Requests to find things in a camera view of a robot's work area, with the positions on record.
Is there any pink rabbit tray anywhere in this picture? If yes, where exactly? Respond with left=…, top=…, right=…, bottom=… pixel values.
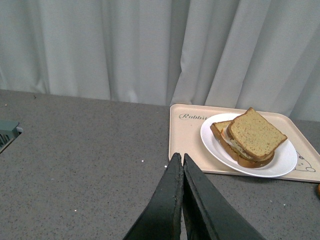
left=168, top=104, right=320, bottom=183

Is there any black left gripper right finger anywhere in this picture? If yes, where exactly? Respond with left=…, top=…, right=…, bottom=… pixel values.
left=182, top=154, right=264, bottom=240

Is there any green vent fixture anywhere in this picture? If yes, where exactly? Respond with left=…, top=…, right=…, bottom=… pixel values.
left=0, top=120, right=24, bottom=153

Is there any grey curtain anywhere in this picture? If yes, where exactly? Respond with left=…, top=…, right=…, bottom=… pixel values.
left=0, top=0, right=320, bottom=121

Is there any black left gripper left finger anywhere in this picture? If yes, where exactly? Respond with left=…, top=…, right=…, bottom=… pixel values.
left=124, top=153, right=184, bottom=240

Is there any white round plate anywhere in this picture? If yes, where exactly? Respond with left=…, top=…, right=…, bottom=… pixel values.
left=200, top=113, right=298, bottom=178

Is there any bottom bread slice with filling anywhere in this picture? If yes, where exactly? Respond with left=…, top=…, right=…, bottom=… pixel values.
left=210, top=120, right=275, bottom=169

